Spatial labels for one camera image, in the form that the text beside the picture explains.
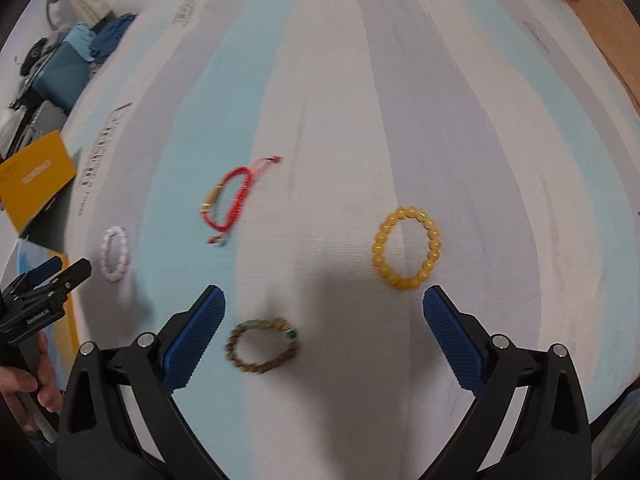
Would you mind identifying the grey cloth pile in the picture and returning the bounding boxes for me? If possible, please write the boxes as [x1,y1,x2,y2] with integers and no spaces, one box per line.
[17,30,68,77]

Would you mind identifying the wooden headboard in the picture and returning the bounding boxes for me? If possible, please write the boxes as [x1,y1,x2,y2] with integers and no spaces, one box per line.
[552,0,640,126]

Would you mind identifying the blue clothes pile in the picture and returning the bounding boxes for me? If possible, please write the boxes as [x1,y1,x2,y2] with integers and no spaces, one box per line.
[89,12,138,63]

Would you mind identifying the green brown bead bracelet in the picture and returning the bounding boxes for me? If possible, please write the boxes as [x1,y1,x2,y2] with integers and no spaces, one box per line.
[223,316,302,375]

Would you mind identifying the white bead bracelet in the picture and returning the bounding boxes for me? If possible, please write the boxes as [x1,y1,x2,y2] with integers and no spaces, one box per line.
[100,225,132,282]

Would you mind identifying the striped bed sheet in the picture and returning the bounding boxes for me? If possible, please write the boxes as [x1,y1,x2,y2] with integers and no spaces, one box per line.
[50,0,640,480]

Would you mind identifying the red cord bracelet pink tails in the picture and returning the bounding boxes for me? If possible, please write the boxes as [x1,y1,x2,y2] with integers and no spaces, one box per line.
[200,155,284,247]

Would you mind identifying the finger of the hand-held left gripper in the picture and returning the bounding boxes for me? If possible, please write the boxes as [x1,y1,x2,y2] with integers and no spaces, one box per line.
[47,258,93,295]
[27,254,69,283]

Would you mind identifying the person's left hand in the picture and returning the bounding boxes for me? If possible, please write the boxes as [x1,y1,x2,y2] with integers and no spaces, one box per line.
[0,331,63,415]

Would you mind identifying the blue and yellow box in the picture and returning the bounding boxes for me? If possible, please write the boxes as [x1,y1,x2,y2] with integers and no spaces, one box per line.
[15,240,82,397]

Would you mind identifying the yellow cardboard box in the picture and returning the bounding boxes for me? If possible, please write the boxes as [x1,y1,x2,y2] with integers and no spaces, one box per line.
[0,129,82,237]

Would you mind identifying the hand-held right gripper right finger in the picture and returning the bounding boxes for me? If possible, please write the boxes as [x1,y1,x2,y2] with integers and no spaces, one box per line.
[420,285,594,480]

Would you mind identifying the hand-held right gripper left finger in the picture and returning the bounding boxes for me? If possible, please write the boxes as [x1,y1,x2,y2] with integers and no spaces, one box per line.
[56,284,236,480]

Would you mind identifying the teal suitcase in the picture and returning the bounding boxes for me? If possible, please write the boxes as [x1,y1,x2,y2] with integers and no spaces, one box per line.
[27,25,98,113]

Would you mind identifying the yellow bead bracelet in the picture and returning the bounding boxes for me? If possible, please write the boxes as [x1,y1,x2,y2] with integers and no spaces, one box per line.
[371,205,443,292]

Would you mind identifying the grey suitcase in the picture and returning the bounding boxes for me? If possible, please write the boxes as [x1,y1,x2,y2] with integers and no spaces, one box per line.
[0,100,70,163]

